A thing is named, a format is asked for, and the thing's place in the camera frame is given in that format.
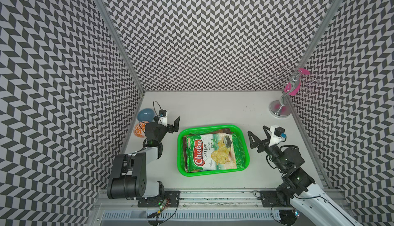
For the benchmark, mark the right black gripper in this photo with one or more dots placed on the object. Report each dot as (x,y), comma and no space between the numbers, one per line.
(256,141)

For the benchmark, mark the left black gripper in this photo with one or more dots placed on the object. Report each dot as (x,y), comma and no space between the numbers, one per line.
(175,128)

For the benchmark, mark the green white Chuba bag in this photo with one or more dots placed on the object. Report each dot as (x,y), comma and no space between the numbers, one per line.
(212,152)

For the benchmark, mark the brown kettle chips bag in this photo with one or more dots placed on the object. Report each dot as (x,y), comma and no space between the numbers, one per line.
(196,131)

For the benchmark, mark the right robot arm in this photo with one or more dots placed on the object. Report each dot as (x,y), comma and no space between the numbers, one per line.
(298,190)

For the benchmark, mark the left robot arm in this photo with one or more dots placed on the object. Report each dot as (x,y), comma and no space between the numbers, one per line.
(128,178)

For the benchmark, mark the green plastic basket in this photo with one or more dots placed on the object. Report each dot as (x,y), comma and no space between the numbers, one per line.
(244,152)

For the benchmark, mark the blue bowl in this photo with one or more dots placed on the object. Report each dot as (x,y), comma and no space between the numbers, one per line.
(146,115)

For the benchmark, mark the silver pink mug tree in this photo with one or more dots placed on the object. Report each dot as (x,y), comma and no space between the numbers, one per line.
(280,108)

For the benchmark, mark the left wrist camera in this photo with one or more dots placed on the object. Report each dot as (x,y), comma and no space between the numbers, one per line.
(163,117)

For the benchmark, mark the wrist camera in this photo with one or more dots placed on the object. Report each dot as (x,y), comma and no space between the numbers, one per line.
(163,117)
(277,135)

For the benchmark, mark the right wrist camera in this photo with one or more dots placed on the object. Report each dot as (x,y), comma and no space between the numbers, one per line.
(277,135)

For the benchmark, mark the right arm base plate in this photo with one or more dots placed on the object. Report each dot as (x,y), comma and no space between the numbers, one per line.
(272,199)

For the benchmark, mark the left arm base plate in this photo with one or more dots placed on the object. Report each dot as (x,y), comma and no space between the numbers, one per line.
(173,198)

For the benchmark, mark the aluminium front rail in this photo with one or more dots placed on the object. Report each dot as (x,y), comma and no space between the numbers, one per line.
(199,199)

